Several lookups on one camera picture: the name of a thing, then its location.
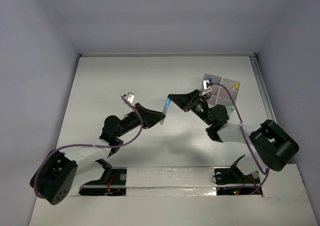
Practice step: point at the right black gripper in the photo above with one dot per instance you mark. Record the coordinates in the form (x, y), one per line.
(186, 102)

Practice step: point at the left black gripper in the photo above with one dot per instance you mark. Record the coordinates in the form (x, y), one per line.
(141, 115)

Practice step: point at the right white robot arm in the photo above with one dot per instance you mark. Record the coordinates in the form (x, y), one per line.
(221, 130)

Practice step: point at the blue marker tip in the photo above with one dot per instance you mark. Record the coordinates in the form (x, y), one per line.
(165, 109)

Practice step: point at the table back edge strip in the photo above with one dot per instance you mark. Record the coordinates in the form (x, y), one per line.
(165, 54)

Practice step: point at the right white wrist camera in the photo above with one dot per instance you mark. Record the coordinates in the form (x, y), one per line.
(207, 87)

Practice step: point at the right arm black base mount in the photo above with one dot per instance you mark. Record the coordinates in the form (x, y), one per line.
(230, 181)

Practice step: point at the grey green marker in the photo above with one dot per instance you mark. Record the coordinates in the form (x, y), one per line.
(231, 108)

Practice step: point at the aluminium side rail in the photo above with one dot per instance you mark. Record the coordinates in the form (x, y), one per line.
(265, 93)

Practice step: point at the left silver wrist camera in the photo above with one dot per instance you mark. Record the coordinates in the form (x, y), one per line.
(129, 97)

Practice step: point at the short blue eraser cap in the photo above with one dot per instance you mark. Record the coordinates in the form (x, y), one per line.
(168, 102)

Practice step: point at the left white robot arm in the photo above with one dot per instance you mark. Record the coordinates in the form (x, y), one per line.
(54, 178)

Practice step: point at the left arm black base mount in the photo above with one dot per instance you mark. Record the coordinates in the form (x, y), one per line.
(111, 183)

